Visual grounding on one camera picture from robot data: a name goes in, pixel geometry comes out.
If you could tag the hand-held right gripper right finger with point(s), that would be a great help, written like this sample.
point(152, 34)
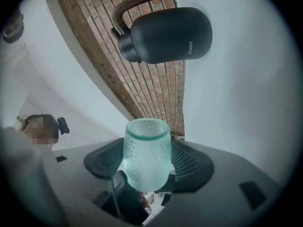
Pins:
point(220, 197)

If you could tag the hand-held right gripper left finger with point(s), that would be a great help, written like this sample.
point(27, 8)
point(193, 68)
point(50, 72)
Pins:
point(78, 174)

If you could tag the textured green glass cup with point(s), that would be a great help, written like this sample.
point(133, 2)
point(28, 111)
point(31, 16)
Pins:
point(146, 159)

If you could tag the black head band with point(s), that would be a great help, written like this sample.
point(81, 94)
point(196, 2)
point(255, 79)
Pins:
point(53, 126)

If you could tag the black head camera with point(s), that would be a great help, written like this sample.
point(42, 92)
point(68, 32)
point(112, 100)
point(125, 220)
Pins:
point(63, 125)

